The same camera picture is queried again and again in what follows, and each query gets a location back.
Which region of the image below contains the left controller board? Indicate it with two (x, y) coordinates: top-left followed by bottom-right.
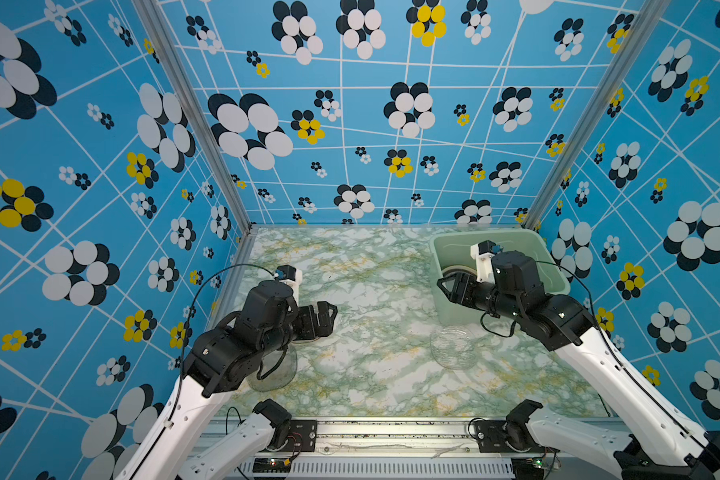
(252, 457), (293, 475)

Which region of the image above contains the blue patterned small plate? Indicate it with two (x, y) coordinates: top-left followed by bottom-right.
(441, 265), (477, 283)

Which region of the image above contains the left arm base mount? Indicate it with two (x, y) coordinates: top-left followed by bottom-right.
(262, 419), (318, 453)

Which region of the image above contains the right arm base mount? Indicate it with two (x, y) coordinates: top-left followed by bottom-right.
(467, 418), (553, 456)

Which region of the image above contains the controller board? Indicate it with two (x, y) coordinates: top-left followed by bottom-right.
(512, 458), (547, 480)
(252, 457), (293, 475)

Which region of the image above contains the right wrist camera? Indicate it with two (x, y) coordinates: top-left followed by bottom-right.
(470, 240), (496, 284)

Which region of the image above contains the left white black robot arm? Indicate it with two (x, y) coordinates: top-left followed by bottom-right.
(114, 280), (338, 479)

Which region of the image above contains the right controller board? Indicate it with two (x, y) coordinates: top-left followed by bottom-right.
(512, 458), (547, 480)

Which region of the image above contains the light green plastic bin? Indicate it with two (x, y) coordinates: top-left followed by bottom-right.
(429, 228), (570, 327)

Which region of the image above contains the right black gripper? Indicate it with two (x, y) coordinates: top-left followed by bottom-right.
(438, 273), (524, 327)

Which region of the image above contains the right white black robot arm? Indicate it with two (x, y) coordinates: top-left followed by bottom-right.
(436, 248), (720, 479)

